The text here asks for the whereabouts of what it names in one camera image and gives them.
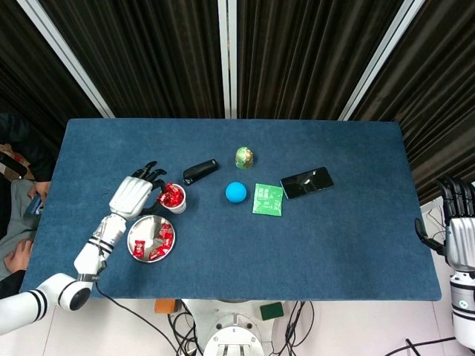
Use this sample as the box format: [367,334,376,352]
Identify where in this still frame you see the blue handheld phone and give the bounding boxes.
[25,195,44,216]

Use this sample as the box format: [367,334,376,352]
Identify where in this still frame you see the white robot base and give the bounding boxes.
[181,299,290,356]

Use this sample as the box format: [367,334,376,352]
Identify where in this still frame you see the black pleated curtain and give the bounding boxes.
[352,0,475,205]
[235,0,404,120]
[0,0,102,160]
[36,0,226,119]

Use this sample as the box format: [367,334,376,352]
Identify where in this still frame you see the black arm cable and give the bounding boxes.
[94,281,176,356]

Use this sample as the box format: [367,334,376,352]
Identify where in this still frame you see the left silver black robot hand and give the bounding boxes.
[108,161,170,223]

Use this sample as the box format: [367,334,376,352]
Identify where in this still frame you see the black stapler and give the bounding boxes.
[182,159,219,186]

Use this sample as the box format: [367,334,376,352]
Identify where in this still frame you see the blue table cloth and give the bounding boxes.
[19,118,442,302]

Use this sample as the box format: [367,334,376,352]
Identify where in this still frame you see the orange box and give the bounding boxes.
[154,298,176,314]

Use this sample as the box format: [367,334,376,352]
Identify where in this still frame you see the black floor cable bundle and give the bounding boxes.
[422,205,450,242]
[166,300,204,356]
[269,300,316,356]

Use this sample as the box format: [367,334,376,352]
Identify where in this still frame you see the blue foam ball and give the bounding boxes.
[225,181,249,205]

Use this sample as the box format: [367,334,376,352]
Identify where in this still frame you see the person in grey clothes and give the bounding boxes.
[0,179,51,281]

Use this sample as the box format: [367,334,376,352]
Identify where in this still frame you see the heap of red candies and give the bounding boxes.
[133,222,174,261]

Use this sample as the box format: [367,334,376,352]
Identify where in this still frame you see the green gold domed tin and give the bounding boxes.
[234,146,256,171]

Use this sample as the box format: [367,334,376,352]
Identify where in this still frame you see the dark green box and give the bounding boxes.
[259,301,285,322]

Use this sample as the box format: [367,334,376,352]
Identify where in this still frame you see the green sachet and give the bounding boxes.
[252,182,284,217]

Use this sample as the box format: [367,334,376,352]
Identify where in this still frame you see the person in dark jacket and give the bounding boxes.
[0,113,56,182]

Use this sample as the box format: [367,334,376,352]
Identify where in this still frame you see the black corrugated hose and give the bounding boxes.
[0,151,29,179]

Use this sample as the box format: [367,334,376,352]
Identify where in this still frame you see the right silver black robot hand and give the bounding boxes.
[414,177,475,268]

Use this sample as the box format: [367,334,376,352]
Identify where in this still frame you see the black smartphone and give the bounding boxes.
[280,166,335,201]

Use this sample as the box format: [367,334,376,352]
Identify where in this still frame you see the white low frame rail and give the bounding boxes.
[419,187,446,208]

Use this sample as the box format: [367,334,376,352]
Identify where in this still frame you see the round metal plate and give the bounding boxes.
[126,214,176,263]

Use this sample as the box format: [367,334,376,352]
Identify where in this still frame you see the white frame post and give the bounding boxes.
[338,0,426,122]
[217,0,238,119]
[16,0,115,119]

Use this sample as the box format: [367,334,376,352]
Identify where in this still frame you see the white paper cup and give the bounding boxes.
[159,183,188,215]

